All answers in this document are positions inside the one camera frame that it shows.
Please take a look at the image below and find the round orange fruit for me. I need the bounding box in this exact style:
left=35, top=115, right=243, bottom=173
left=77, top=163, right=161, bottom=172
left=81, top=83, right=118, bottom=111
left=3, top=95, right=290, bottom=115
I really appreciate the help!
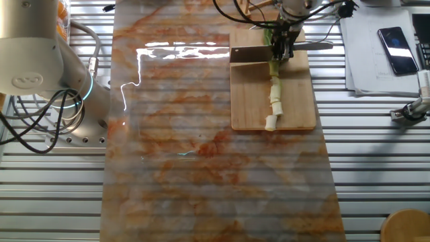
left=56, top=23, right=70, bottom=41
left=56, top=0, right=68, bottom=19

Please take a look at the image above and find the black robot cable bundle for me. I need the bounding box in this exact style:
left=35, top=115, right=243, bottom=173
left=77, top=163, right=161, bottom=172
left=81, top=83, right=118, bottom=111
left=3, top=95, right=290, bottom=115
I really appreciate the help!
left=0, top=87, right=85, bottom=155

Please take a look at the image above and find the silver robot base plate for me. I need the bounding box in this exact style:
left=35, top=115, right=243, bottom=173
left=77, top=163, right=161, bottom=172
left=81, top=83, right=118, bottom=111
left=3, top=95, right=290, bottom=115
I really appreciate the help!
left=45, top=107, right=110, bottom=154

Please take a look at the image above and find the wooden knife rack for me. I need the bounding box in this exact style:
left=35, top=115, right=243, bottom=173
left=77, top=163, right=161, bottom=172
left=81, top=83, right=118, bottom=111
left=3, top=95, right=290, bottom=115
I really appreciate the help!
left=236, top=0, right=275, bottom=20

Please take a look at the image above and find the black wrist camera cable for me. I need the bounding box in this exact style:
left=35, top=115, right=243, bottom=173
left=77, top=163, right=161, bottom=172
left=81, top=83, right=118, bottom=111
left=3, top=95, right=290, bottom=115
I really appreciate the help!
left=211, top=0, right=347, bottom=44

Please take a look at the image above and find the orange marble pattern mat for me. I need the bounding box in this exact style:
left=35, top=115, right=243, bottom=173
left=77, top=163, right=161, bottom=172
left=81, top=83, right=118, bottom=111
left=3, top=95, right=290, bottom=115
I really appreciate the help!
left=99, top=0, right=347, bottom=242

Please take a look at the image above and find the black smartphone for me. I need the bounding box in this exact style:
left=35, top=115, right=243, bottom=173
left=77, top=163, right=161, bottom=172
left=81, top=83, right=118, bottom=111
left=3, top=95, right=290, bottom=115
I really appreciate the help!
left=377, top=26, right=421, bottom=76

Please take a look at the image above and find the round wooden disc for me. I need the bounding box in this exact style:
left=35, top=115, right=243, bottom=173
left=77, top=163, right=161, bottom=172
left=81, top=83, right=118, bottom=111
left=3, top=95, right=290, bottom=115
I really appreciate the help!
left=380, top=208, right=430, bottom=242

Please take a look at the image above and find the short white scallion piece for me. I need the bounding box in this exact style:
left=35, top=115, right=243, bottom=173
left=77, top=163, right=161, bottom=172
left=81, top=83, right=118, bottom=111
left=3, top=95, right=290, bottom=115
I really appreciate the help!
left=269, top=76, right=283, bottom=104
left=270, top=101, right=284, bottom=118
left=264, top=114, right=279, bottom=132

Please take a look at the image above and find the steel kitchen cleaver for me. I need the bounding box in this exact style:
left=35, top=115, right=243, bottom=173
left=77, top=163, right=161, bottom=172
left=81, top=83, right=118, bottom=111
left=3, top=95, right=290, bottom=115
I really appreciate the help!
left=229, top=40, right=335, bottom=64

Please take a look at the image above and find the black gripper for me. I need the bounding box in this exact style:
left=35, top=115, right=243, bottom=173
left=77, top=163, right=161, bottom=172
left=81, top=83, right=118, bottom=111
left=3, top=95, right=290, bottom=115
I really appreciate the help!
left=270, top=27, right=300, bottom=62

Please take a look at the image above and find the metal clamp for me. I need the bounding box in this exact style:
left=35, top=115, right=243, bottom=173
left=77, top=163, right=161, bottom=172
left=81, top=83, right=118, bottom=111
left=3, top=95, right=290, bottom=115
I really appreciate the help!
left=389, top=69, right=430, bottom=128

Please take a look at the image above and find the wooden cutting board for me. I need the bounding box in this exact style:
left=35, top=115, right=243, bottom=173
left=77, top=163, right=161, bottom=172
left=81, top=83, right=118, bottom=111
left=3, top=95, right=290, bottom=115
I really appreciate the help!
left=229, top=28, right=317, bottom=131

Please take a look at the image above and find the grey robot hose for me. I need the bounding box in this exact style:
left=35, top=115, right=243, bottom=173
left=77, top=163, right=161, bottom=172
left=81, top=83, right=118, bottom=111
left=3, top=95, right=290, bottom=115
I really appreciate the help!
left=69, top=20, right=101, bottom=78

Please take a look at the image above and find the short pale green scallion piece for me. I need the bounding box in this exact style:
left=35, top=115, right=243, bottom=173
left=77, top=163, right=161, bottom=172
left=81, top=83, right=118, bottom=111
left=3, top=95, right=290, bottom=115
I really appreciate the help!
left=267, top=60, right=280, bottom=78

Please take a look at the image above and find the black keyboard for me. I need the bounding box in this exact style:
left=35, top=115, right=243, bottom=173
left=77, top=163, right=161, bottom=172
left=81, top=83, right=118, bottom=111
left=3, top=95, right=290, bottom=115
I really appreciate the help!
left=411, top=13, right=430, bottom=71

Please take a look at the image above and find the white paper stack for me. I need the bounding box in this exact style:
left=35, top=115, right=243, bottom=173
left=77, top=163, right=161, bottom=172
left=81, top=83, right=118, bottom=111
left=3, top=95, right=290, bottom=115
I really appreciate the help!
left=338, top=3, right=425, bottom=98

